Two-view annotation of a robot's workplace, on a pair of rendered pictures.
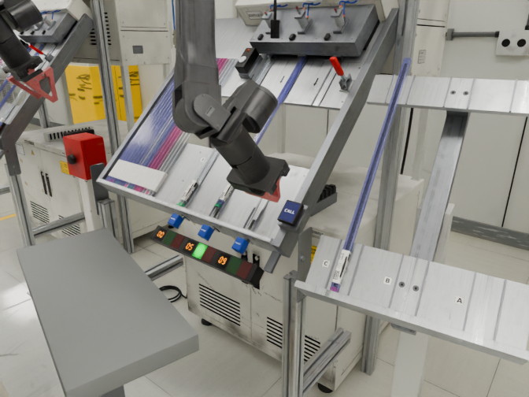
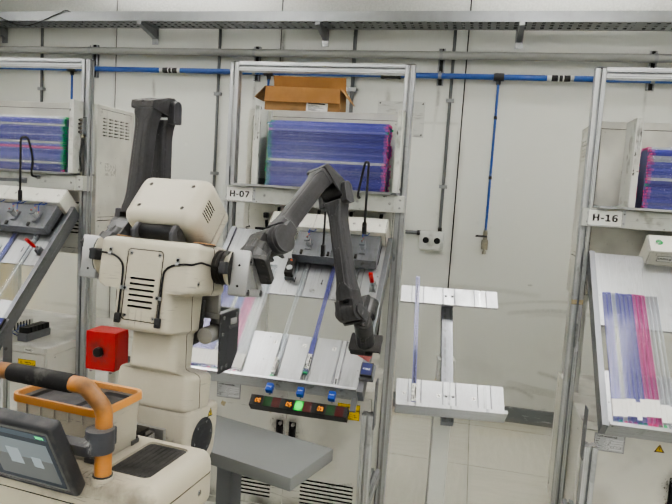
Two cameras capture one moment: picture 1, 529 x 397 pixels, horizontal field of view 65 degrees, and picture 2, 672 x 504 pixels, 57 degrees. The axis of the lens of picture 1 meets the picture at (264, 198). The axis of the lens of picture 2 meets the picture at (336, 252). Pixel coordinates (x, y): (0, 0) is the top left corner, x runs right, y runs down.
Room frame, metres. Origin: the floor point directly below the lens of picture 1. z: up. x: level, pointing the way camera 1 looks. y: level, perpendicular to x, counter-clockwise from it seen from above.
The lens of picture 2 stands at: (-0.97, 0.94, 1.38)
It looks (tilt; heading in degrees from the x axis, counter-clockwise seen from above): 6 degrees down; 334
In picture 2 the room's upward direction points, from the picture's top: 4 degrees clockwise
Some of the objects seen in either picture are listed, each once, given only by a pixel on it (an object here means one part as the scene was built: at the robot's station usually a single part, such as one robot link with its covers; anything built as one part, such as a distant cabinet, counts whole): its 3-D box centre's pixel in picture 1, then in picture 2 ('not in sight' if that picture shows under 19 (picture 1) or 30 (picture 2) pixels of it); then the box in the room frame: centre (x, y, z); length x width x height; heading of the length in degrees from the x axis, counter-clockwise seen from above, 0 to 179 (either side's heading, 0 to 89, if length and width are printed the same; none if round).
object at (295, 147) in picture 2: not in sight; (328, 155); (1.37, -0.12, 1.52); 0.51 x 0.13 x 0.27; 52
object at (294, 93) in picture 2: not in sight; (324, 94); (1.67, -0.22, 1.82); 0.68 x 0.30 x 0.20; 52
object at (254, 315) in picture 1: (301, 254); (305, 427); (1.50, -0.15, 0.31); 0.70 x 0.65 x 0.62; 52
